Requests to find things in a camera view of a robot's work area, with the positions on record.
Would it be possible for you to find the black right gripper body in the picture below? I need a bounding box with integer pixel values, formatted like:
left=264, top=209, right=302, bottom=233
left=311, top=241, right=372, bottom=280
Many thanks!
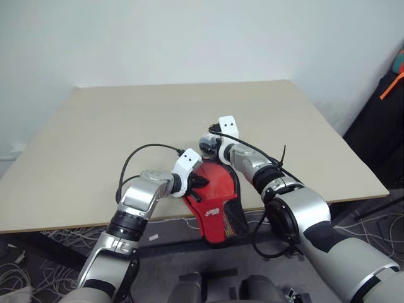
left=198, top=133, right=221, bottom=160

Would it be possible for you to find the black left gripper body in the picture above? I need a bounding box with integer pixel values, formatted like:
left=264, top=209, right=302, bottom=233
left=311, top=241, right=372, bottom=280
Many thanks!
left=186, top=172, right=210, bottom=191

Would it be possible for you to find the black red paddle case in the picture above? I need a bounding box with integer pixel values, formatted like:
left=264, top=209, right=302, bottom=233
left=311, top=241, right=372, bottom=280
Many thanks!
left=181, top=158, right=249, bottom=249

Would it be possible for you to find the dark grey rounded shape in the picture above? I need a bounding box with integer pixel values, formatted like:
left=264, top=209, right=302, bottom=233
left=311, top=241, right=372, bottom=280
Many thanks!
left=239, top=273, right=282, bottom=303
left=167, top=272, right=203, bottom=303

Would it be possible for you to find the small black white device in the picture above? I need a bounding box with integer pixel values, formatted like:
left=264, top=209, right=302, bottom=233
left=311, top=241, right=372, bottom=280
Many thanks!
left=283, top=286, right=312, bottom=303

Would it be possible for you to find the black cabinet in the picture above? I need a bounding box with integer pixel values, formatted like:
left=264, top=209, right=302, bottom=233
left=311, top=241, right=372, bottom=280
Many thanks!
left=342, top=44, right=404, bottom=192

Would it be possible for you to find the teal orange object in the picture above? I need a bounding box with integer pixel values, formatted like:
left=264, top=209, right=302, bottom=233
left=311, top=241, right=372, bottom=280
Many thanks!
left=391, top=49, right=404, bottom=74

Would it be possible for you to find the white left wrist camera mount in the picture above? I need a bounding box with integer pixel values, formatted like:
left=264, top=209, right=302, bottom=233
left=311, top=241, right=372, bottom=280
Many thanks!
left=172, top=147, right=203, bottom=199

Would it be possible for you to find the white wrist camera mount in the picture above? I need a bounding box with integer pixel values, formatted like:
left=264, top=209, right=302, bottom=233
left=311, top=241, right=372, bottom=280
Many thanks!
left=217, top=115, right=241, bottom=162
left=172, top=147, right=203, bottom=199

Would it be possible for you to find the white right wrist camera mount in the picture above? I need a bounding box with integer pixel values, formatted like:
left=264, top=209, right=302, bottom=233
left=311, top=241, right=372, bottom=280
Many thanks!
left=217, top=115, right=241, bottom=162

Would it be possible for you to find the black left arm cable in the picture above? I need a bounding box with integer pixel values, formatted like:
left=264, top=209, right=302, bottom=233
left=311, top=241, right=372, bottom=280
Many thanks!
left=115, top=144, right=186, bottom=203

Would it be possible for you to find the white floor cable tangle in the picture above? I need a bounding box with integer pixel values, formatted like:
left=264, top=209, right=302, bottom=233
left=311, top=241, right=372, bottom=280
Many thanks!
left=331, top=210, right=404, bottom=264
left=0, top=225, right=111, bottom=303

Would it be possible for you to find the orange strap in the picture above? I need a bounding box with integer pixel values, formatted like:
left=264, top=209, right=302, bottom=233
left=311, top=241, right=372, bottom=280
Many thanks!
left=379, top=71, right=404, bottom=102

